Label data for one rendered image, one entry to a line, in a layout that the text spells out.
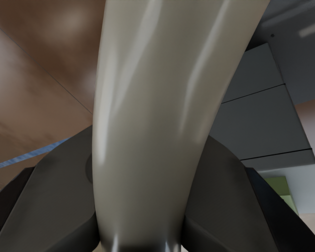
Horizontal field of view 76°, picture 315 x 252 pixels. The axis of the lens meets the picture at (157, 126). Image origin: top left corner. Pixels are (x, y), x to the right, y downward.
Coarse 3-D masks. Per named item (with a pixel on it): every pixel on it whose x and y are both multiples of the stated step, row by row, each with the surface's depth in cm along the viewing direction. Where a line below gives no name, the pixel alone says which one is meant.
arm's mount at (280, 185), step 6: (270, 180) 73; (276, 180) 72; (282, 180) 70; (276, 186) 70; (282, 186) 69; (288, 186) 73; (276, 192) 69; (282, 192) 68; (288, 192) 67; (282, 198) 69; (288, 198) 68; (288, 204) 71; (294, 204) 76; (294, 210) 73
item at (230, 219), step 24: (216, 144) 10; (216, 168) 8; (240, 168) 9; (192, 192) 7; (216, 192) 7; (240, 192) 7; (192, 216) 6; (216, 216) 6; (240, 216) 6; (192, 240) 7; (216, 240) 6; (240, 240) 6; (264, 240) 6
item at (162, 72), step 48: (144, 0) 3; (192, 0) 3; (240, 0) 3; (144, 48) 3; (192, 48) 3; (240, 48) 4; (96, 96) 4; (144, 96) 4; (192, 96) 4; (96, 144) 5; (144, 144) 4; (192, 144) 4; (96, 192) 5; (144, 192) 5; (144, 240) 5
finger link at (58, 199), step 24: (72, 144) 10; (48, 168) 8; (72, 168) 8; (24, 192) 7; (48, 192) 7; (72, 192) 7; (24, 216) 6; (48, 216) 6; (72, 216) 6; (0, 240) 6; (24, 240) 6; (48, 240) 6; (72, 240) 6; (96, 240) 7
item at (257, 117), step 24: (264, 48) 116; (240, 72) 114; (264, 72) 103; (240, 96) 101; (264, 96) 93; (288, 96) 86; (216, 120) 100; (240, 120) 92; (264, 120) 84; (288, 120) 78; (240, 144) 83; (264, 144) 77; (288, 144) 72; (264, 168) 72; (288, 168) 68; (312, 168) 66; (312, 192) 76
